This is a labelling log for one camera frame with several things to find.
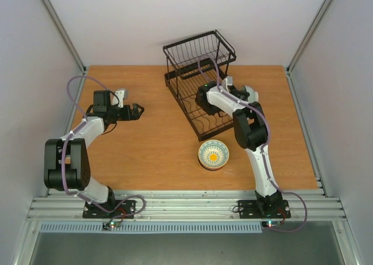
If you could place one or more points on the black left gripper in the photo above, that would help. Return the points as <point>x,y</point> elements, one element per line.
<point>136,116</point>

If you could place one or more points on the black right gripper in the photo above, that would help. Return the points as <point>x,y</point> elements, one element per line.
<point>242,93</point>

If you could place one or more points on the pale green glazed bowl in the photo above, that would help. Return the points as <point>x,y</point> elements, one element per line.
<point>254,96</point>

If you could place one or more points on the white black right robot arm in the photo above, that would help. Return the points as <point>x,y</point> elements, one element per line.
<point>251,132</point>

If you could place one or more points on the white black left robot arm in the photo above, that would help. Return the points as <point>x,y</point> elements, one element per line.
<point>66,160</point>

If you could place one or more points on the left small circuit board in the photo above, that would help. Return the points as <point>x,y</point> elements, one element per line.
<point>112,224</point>

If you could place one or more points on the small circuit board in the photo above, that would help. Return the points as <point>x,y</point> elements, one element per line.
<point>112,224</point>
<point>272,224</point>

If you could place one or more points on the right small circuit board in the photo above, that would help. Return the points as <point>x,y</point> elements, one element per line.
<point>272,224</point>

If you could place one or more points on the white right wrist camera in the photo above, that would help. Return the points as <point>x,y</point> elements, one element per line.
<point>227,83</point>

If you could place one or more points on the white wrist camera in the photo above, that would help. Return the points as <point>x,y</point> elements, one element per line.
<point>227,83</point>
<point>121,95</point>

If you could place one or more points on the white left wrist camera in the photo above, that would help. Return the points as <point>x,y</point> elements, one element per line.
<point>121,95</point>

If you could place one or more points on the black wire dish rack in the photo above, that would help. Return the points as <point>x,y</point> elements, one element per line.
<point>190,65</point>

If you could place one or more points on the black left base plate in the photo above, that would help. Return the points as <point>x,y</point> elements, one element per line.
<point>92,211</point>

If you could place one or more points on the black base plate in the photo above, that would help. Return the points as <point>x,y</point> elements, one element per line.
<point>249,209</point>
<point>92,211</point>

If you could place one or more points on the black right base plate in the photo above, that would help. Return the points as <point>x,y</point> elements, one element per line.
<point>249,209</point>

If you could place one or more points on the grey slotted cable duct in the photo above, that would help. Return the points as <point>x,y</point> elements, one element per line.
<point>237,227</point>

